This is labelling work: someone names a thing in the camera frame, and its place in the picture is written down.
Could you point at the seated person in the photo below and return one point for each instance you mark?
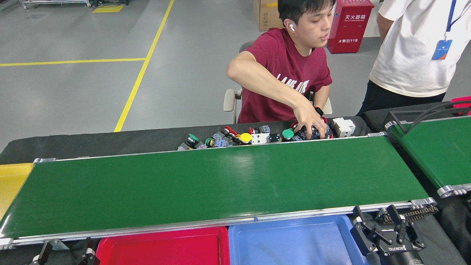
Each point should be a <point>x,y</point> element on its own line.
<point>279,73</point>

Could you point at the white office chair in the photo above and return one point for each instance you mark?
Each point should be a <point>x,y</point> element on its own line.
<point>229,100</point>

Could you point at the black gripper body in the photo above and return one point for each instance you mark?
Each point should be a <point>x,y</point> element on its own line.
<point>401,255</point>

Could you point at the brown cardboard box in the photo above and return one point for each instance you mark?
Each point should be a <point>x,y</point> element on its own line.
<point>265,16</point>

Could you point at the black switch body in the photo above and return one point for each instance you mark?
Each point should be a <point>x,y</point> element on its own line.
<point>275,138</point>

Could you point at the blue plastic tray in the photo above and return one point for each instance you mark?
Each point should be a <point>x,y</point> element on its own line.
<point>294,243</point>

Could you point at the red plastic tray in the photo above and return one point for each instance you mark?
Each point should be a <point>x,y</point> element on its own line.
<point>165,246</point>

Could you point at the white switch block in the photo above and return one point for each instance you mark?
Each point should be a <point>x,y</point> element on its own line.
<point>260,138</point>

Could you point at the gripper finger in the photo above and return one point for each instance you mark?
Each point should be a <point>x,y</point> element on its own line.
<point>42,254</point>
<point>395,221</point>
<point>89,255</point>
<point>364,237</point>

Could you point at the green push button switch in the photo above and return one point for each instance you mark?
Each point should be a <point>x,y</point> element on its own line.
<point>220,142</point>
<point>192,138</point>
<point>287,134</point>

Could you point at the black table cloth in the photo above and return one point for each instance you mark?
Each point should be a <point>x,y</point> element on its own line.
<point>110,145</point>

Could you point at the yellow plastic tray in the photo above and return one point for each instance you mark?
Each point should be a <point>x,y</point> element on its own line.
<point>11,184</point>

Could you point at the white circuit breaker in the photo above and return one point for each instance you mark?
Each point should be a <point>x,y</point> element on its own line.
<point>343,127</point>

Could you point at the seated person's right hand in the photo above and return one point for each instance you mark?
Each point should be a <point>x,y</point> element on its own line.
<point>311,123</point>

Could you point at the short green conveyor belt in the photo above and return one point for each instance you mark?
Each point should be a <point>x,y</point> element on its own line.
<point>441,154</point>

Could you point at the red plastic crate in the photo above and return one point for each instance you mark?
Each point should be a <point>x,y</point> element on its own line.
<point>464,99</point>

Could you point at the red fire extinguisher box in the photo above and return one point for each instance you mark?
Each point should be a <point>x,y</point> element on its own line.
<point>349,29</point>

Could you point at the blue grey contact block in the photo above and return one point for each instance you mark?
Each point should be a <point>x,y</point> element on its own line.
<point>201,146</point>

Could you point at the metal cart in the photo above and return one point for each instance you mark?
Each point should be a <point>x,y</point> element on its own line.
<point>55,2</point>

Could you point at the standing person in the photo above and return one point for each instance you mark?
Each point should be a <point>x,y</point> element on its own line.
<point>408,55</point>

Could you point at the long green conveyor belt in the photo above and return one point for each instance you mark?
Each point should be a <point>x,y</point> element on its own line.
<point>220,184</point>

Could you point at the black wrist watch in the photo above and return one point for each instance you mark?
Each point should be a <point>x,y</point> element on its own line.
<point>318,111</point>

